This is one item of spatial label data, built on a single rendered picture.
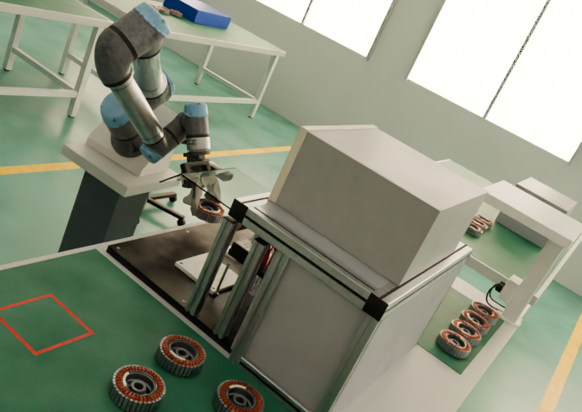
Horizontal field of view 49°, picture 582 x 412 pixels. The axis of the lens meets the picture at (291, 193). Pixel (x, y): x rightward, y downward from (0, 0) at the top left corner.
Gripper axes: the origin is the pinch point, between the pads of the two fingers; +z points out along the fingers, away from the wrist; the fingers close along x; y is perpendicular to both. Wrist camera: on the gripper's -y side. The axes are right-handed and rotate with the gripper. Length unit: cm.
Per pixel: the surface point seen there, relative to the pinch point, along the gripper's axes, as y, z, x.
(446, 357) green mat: -67, 50, -31
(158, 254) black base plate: -2.3, 8.7, 27.2
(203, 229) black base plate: 2.8, 5.7, -0.3
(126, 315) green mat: -14, 18, 53
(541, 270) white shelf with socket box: -87, 33, -90
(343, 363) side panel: -66, 28, 41
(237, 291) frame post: -38, 14, 38
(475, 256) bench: -49, 39, -141
